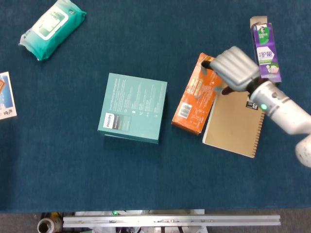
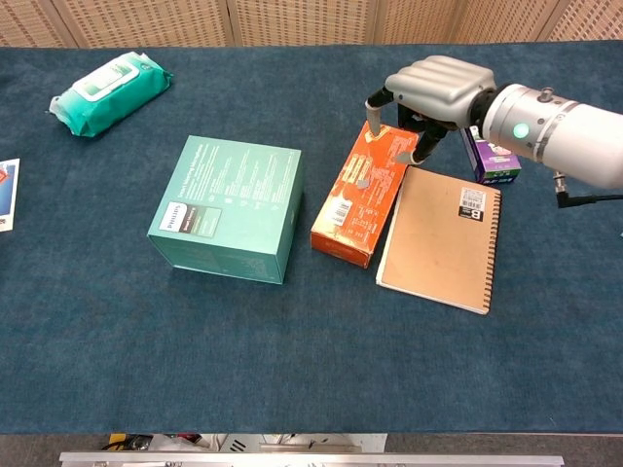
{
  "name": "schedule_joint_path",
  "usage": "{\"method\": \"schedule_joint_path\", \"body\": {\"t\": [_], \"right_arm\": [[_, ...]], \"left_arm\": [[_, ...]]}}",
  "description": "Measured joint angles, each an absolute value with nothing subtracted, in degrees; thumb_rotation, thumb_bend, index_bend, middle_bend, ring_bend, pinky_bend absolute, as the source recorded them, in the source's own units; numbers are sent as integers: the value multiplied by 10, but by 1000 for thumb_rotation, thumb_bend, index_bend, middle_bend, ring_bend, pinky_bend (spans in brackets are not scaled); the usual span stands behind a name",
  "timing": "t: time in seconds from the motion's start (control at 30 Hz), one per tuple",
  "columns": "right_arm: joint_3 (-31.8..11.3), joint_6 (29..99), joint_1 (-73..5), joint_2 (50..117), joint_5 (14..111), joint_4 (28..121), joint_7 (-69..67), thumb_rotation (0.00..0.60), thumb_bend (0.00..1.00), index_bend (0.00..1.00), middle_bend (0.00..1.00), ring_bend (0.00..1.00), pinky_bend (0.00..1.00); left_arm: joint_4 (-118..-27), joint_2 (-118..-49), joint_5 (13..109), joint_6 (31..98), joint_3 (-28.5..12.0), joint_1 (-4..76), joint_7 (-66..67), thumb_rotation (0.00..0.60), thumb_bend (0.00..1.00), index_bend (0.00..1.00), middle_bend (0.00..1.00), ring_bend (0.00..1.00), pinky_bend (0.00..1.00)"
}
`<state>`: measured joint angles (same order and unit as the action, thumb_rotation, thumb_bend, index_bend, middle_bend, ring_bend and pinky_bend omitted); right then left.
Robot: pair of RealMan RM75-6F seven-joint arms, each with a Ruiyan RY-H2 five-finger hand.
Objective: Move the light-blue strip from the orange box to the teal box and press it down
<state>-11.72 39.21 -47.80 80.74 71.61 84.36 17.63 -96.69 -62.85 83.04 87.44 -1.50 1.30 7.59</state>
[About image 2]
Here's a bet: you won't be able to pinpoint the purple toothpaste box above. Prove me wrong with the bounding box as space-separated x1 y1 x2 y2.
459 125 523 186

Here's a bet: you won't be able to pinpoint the brown spiral notebook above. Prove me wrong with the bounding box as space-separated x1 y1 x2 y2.
375 165 502 316

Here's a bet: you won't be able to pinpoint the blue and white card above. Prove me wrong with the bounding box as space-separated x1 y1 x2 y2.
0 158 21 234

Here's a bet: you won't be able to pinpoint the dark blue felt table cover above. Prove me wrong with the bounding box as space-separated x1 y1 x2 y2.
0 41 623 435

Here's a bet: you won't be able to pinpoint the green wet wipes pack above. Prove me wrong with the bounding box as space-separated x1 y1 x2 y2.
50 51 174 138

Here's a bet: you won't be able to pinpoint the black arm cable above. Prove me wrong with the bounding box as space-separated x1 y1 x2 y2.
552 169 623 209

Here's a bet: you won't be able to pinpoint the orange snack box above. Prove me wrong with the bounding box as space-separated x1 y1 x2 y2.
310 120 421 269

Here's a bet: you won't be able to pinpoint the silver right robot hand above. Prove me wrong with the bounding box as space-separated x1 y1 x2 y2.
364 55 497 167

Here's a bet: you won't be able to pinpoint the beige woven folding screen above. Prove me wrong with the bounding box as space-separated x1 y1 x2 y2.
0 0 623 49

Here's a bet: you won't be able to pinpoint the aluminium profile rail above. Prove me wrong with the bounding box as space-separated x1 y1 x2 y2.
58 450 566 467

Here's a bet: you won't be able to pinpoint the green Philips box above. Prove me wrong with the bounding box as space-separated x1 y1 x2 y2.
146 134 303 285

